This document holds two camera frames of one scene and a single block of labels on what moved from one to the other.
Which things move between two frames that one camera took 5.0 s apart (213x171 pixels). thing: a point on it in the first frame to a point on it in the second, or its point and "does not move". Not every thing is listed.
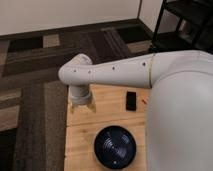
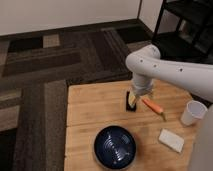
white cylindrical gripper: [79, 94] to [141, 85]
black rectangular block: [131, 99] does not move
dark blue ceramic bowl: [115, 147] does not move
